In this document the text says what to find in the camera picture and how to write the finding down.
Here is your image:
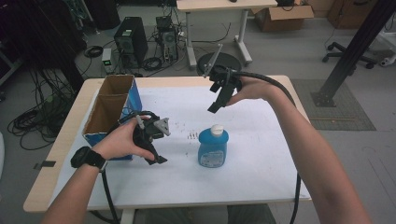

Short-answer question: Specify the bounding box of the black office chair base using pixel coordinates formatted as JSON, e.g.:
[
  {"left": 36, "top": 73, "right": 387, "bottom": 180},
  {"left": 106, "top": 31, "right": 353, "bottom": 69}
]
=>
[{"left": 321, "top": 41, "right": 379, "bottom": 70}]

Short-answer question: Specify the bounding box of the coiled black cable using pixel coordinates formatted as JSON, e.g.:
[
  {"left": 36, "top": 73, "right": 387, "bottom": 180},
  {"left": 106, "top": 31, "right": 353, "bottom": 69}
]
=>
[
  {"left": 83, "top": 45, "right": 105, "bottom": 59},
  {"left": 141, "top": 56, "right": 163, "bottom": 72}
]

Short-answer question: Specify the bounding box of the white device on floor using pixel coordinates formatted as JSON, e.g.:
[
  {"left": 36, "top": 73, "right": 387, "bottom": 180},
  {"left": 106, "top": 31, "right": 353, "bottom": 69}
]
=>
[{"left": 378, "top": 55, "right": 396, "bottom": 68}]

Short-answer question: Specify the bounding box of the black metal beam stand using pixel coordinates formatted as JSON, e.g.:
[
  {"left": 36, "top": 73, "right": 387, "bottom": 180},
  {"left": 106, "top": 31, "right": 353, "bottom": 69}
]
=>
[{"left": 310, "top": 0, "right": 396, "bottom": 108}]

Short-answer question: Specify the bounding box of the white table mat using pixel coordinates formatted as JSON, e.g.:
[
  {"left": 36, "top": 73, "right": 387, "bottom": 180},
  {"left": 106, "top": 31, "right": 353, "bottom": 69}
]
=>
[{"left": 50, "top": 85, "right": 313, "bottom": 210}]

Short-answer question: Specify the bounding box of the tangle of black floor cables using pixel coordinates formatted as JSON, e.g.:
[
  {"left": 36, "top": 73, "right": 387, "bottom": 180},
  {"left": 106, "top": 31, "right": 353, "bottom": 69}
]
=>
[{"left": 7, "top": 66, "right": 80, "bottom": 151}]

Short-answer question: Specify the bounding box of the person's right hand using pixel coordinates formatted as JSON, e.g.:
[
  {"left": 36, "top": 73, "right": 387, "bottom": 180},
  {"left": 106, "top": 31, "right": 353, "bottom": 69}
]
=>
[{"left": 225, "top": 76, "right": 276, "bottom": 107}]

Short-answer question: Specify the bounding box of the small grey power device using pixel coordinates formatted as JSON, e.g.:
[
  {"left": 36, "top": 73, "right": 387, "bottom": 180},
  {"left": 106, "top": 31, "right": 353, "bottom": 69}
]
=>
[{"left": 101, "top": 47, "right": 114, "bottom": 75}]

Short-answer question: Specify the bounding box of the black curtain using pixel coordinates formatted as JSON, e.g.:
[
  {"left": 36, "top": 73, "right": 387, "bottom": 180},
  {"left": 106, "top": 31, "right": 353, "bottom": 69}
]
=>
[{"left": 0, "top": 0, "right": 89, "bottom": 92}]

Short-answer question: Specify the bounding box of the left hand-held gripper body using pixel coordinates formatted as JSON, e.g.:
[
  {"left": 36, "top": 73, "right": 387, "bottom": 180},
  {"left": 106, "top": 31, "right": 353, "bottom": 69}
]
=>
[{"left": 133, "top": 112, "right": 172, "bottom": 156}]

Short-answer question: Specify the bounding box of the white-legged wooden desk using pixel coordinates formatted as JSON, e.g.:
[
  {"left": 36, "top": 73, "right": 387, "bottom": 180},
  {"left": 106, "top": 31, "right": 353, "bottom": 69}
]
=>
[{"left": 175, "top": 0, "right": 278, "bottom": 70}]

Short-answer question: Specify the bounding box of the small black computer tower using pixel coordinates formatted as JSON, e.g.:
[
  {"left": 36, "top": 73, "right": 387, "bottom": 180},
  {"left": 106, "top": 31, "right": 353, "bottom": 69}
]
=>
[{"left": 155, "top": 15, "right": 180, "bottom": 63}]

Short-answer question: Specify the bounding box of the black wristwatch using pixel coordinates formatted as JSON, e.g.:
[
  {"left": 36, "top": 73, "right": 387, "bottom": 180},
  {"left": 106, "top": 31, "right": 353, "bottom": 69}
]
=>
[{"left": 70, "top": 146, "right": 107, "bottom": 173}]

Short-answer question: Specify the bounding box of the blue bottle with white cap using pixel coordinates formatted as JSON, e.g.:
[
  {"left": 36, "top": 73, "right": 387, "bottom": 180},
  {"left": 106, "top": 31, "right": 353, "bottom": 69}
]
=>
[{"left": 197, "top": 123, "right": 230, "bottom": 169}]

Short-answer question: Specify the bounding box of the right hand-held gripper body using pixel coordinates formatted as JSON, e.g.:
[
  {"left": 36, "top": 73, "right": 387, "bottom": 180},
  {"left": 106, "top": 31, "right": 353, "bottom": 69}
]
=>
[{"left": 203, "top": 43, "right": 244, "bottom": 93}]

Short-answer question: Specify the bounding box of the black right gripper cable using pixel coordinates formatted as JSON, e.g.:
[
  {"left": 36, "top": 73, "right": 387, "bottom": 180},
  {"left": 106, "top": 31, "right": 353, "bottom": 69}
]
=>
[{"left": 228, "top": 70, "right": 303, "bottom": 224}]

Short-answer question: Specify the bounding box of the open brown cardboard box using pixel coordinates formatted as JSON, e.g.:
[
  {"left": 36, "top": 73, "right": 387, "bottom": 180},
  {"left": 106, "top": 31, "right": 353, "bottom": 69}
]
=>
[{"left": 249, "top": 4, "right": 316, "bottom": 34}]

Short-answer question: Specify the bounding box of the black tape strip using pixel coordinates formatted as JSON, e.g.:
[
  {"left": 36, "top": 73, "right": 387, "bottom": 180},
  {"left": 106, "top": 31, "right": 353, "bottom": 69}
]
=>
[{"left": 33, "top": 160, "right": 57, "bottom": 171}]

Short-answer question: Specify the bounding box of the grey floor mat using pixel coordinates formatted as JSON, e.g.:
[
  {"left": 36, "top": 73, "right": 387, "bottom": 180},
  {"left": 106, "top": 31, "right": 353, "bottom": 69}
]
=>
[{"left": 290, "top": 78, "right": 377, "bottom": 132}]

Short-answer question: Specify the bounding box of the blue cardboard box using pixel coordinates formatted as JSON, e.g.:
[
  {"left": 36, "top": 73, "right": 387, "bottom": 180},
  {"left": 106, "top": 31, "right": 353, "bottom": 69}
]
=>
[{"left": 81, "top": 74, "right": 144, "bottom": 161}]

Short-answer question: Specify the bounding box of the black round stand base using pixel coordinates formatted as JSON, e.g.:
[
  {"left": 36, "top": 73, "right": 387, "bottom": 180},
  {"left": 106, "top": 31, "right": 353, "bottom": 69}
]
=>
[{"left": 196, "top": 51, "right": 243, "bottom": 77}]

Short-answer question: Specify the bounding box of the person's left hand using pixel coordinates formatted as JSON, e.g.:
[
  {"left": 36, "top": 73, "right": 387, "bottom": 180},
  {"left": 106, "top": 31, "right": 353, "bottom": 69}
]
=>
[{"left": 92, "top": 115, "right": 156, "bottom": 163}]

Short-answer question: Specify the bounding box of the closed brown cardboard box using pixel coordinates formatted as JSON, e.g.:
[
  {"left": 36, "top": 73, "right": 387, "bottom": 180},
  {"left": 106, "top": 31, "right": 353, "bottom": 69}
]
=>
[{"left": 326, "top": 0, "right": 380, "bottom": 31}]

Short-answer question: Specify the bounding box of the large black computer tower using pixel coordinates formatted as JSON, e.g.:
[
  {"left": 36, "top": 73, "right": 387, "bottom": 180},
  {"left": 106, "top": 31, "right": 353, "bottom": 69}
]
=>
[{"left": 113, "top": 16, "right": 149, "bottom": 69}]

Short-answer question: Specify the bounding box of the wooden table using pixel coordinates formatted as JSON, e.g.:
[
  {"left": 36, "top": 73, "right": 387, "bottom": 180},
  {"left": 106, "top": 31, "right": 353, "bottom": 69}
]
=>
[{"left": 22, "top": 74, "right": 313, "bottom": 224}]

